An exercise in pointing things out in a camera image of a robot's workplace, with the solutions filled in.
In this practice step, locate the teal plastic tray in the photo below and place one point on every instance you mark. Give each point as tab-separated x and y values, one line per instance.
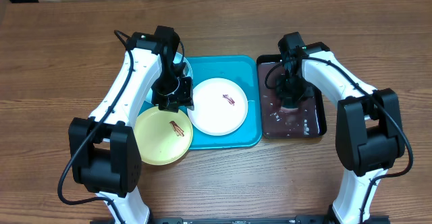
241	70

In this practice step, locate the white plate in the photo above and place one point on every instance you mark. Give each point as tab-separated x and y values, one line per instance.
220	107

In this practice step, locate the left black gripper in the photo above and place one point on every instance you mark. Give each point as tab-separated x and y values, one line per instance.
185	97

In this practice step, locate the green sponge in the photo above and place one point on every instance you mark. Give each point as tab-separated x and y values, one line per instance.
288	109

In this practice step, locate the yellow plate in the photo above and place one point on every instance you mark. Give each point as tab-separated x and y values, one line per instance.
162	137

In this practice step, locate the light blue plate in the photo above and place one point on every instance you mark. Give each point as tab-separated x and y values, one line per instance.
187	71

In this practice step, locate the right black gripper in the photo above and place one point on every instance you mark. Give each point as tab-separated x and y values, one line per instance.
287	96

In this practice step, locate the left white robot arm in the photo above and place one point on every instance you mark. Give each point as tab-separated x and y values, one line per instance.
105	163

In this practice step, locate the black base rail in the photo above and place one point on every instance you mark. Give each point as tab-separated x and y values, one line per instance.
300	219

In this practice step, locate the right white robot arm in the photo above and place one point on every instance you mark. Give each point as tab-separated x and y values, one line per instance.
369	139

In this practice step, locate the black water tray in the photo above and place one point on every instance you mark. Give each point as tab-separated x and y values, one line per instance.
307	122

